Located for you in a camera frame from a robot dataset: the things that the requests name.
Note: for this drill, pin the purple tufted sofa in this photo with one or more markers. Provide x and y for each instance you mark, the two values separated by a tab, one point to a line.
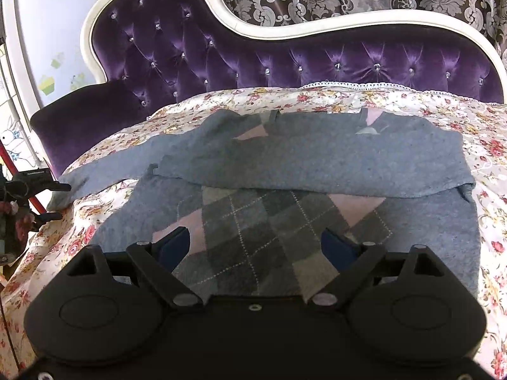
178	47

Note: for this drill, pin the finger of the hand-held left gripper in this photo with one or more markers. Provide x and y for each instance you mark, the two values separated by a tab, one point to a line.
55	187
45	220

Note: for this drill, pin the vacuum cleaner with red tube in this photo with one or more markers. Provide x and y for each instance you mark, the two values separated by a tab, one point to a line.
37	205

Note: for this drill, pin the green cupcake sticker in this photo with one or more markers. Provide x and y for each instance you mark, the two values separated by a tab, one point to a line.
58	61
46	86
78	82

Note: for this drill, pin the grey argyle sweater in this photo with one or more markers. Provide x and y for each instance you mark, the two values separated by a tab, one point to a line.
301	158

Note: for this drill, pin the floral blanket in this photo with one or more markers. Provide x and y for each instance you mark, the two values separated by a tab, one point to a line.
487	146

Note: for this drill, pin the white door panel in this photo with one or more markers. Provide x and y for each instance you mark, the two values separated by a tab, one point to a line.
59	16

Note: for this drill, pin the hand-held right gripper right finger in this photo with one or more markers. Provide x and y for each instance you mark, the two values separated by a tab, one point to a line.
336	247

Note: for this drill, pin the white lace-trimmed cloth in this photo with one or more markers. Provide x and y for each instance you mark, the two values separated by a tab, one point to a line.
376	85

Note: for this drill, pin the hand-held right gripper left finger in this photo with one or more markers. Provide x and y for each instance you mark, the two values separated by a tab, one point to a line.
177	246

